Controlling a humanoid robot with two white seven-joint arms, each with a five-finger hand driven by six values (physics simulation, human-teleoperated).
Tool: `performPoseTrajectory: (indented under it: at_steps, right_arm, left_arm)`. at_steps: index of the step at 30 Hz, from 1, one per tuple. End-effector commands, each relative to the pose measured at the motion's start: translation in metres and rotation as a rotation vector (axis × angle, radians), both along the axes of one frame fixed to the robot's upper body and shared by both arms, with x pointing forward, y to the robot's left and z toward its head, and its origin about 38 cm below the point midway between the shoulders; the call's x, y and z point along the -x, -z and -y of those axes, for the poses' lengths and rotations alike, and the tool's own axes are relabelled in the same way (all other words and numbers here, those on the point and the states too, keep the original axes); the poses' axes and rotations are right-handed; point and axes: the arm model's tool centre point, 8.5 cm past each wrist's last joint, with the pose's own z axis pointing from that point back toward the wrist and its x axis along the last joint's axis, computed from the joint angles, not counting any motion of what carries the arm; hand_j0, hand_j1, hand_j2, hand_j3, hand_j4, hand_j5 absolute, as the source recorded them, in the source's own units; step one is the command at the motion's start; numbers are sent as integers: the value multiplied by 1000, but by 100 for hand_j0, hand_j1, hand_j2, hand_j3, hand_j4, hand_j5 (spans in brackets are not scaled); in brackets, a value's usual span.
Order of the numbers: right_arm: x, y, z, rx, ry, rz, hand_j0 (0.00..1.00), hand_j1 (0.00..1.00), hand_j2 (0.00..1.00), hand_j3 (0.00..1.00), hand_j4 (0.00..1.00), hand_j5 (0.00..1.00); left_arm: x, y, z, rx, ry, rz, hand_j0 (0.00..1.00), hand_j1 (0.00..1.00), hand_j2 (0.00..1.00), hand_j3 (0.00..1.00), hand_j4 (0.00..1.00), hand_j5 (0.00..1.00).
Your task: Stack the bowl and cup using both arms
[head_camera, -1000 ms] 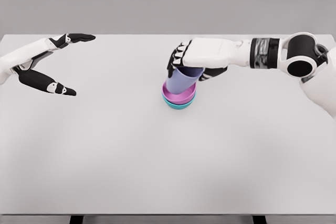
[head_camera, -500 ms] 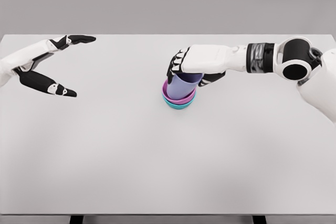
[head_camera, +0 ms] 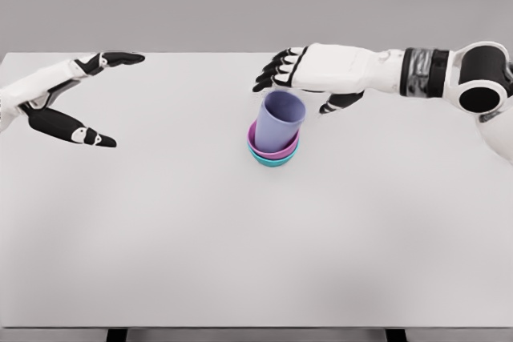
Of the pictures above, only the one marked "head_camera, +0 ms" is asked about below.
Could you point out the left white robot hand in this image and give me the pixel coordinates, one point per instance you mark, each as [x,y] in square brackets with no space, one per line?
[44,85]

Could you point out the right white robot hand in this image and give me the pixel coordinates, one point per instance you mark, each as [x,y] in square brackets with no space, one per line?
[336,67]

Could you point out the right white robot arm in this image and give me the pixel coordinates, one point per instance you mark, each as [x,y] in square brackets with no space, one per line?
[441,73]

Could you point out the lavender plastic cup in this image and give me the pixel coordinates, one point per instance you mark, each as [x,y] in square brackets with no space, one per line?
[278,121]

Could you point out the pink plastic bowl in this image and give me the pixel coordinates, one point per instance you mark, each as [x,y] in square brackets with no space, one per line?
[290,150]

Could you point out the teal plastic bowl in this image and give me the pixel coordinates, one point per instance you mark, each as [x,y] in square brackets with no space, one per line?
[276,162]

